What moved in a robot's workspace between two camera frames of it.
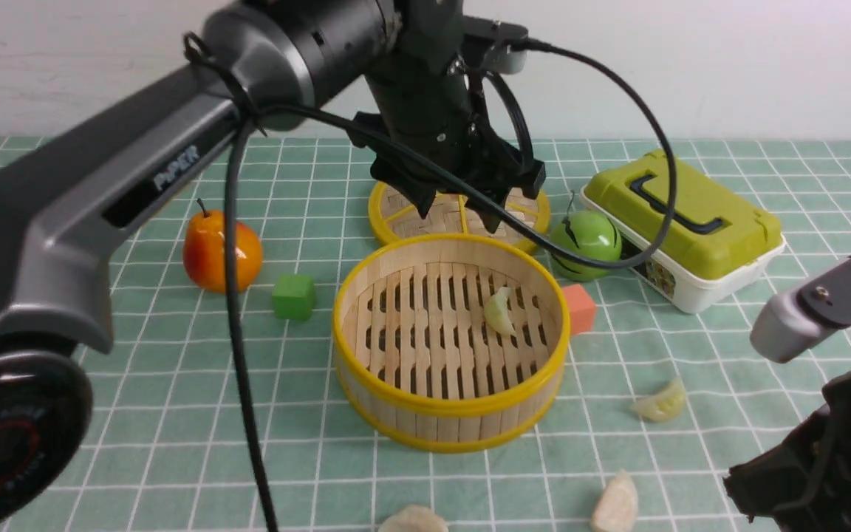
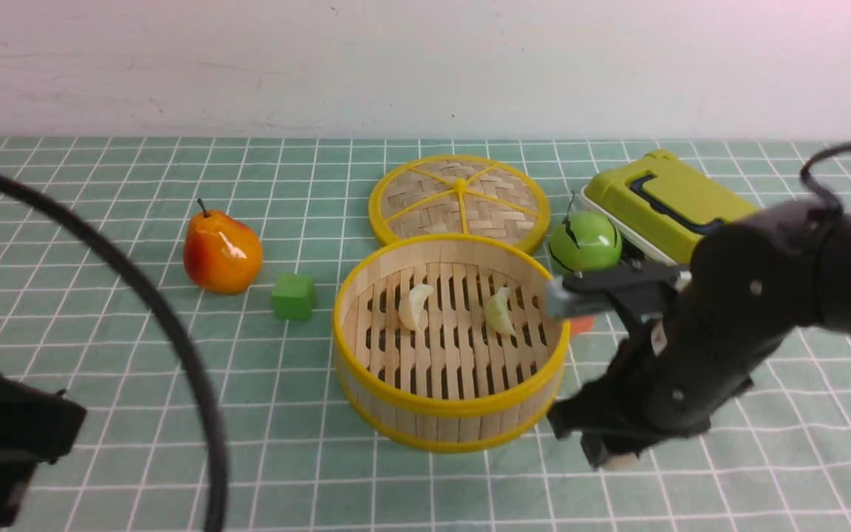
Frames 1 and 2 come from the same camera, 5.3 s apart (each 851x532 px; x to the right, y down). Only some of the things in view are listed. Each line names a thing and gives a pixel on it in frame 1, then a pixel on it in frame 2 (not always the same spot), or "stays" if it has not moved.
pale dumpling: (415, 518) -> (414, 304)
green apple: (588, 233) stays
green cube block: (294, 297) stays
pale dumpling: (617, 509) -> (622, 462)
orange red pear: (204, 253) stays
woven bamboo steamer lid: (394, 212) stays
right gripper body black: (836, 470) -> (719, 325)
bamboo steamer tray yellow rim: (420, 365) stays
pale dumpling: (496, 312) stays
